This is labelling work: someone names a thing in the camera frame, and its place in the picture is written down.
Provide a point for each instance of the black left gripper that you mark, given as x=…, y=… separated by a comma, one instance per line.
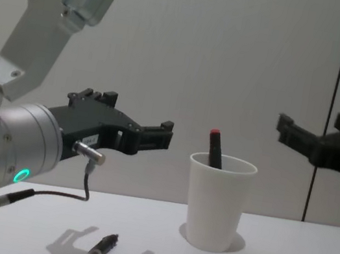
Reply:
x=104, y=125

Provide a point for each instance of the black marker with red cap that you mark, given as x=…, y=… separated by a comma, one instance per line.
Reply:
x=216, y=148

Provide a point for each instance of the white paper cup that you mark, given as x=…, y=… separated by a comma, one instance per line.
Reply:
x=215, y=207

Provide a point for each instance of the black and clear pen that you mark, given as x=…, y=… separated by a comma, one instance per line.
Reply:
x=99, y=249

